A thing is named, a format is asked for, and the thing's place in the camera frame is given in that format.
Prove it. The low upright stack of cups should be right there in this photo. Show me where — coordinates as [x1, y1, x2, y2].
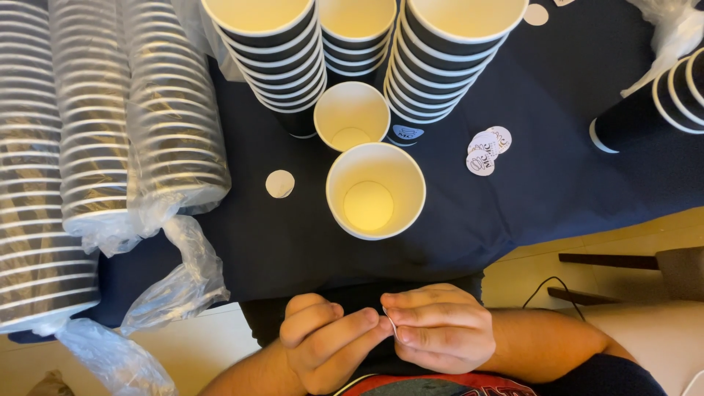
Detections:
[318, 0, 398, 89]

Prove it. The large single paper cup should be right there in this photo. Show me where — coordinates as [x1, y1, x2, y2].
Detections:
[326, 142, 427, 241]

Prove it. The dark wooden furniture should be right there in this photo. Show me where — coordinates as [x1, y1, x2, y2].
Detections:
[547, 246, 704, 307]

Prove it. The slim plastic-wrapped cup stack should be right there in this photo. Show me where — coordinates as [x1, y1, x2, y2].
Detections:
[48, 0, 145, 259]

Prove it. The upright stack of black cups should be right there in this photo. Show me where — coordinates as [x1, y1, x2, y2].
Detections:
[201, 0, 328, 139]

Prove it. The thin black cable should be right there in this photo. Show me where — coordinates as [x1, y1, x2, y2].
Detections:
[521, 276, 586, 322]

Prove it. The lying stack of black cups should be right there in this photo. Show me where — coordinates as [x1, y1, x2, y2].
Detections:
[589, 47, 704, 154]

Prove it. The person's right hand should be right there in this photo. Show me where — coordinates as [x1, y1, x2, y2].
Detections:
[381, 283, 496, 375]

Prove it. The labelled upright stack of cups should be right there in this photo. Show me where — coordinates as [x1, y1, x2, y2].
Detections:
[383, 0, 530, 147]

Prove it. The longest plastic-wrapped cup stack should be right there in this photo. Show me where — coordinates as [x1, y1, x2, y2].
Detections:
[0, 0, 179, 396]

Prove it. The blank round paper disc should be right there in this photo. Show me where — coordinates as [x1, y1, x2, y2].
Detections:
[523, 3, 550, 26]
[265, 169, 296, 199]

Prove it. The crumpled clear plastic sleeve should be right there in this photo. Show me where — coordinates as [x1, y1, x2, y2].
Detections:
[620, 0, 704, 99]

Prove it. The person's left hand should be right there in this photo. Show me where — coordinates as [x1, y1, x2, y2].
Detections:
[279, 293, 395, 395]

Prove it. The dark blue tablecloth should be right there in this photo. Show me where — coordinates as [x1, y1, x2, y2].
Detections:
[8, 0, 704, 344]

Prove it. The small single paper cup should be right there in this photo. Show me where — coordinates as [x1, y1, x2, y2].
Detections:
[313, 81, 392, 153]

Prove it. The short plastic-wrapped cup stack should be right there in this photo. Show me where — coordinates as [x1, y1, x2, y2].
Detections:
[118, 0, 232, 336]

